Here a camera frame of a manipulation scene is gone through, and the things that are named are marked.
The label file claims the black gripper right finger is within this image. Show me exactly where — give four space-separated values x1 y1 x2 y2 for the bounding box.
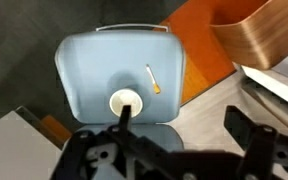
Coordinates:
225 105 278 180

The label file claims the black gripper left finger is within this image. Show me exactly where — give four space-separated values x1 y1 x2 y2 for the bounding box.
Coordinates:
107 104 172 174

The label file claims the white marker with orange cap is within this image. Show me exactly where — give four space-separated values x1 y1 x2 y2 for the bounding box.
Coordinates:
145 64 162 95

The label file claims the white bowl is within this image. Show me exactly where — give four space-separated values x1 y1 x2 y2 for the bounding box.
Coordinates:
109 88 144 118

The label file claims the white flat board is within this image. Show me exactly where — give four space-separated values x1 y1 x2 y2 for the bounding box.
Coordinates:
240 44 288 113

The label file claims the blue padded chair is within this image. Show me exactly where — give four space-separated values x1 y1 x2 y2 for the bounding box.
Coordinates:
54 23 186 180

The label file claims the long counter island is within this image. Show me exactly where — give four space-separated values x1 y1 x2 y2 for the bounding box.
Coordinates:
0 106 72 180

